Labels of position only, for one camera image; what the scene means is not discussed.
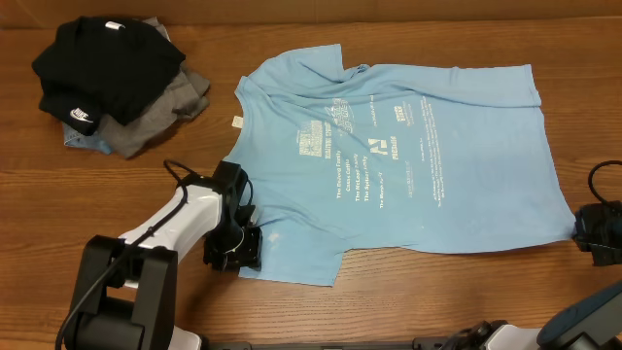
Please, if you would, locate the light blue t-shirt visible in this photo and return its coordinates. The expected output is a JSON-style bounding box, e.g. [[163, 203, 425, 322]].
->
[[228, 45, 574, 286]]

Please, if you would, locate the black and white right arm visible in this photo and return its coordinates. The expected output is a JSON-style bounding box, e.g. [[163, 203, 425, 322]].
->
[[439, 201, 621, 350]]

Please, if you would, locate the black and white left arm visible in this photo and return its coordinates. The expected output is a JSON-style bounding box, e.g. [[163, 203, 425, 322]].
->
[[54, 161, 262, 350]]

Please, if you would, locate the grey folded garment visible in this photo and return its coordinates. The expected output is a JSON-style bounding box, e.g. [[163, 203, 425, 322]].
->
[[96, 17, 212, 159]]

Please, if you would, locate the blue denim folded garment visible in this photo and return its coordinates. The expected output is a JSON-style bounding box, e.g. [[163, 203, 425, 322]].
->
[[62, 123, 113, 155]]

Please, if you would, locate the black folded nike garment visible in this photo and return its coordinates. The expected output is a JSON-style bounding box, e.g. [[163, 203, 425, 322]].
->
[[32, 17, 186, 136]]

